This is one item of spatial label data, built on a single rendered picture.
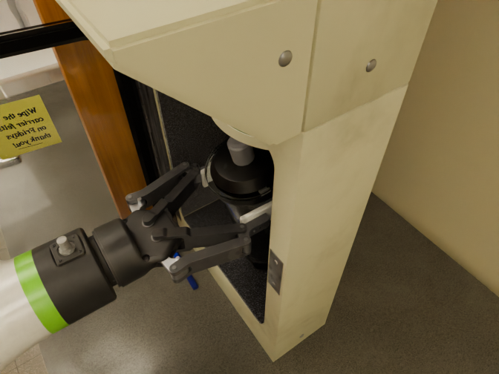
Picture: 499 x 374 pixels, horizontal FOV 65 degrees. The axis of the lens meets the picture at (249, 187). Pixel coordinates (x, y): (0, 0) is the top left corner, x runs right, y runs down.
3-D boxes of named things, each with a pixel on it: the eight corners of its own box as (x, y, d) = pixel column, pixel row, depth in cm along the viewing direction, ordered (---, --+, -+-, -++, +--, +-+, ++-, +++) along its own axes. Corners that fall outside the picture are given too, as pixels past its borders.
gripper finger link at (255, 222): (230, 230, 46) (244, 248, 45) (265, 212, 48) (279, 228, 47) (231, 237, 48) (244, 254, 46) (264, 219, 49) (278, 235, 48)
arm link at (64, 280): (57, 280, 49) (81, 340, 44) (16, 224, 40) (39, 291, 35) (104, 256, 51) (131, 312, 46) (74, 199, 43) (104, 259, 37)
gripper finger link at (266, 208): (239, 216, 47) (242, 220, 47) (285, 192, 50) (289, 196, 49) (239, 231, 49) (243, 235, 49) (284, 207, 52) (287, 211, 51)
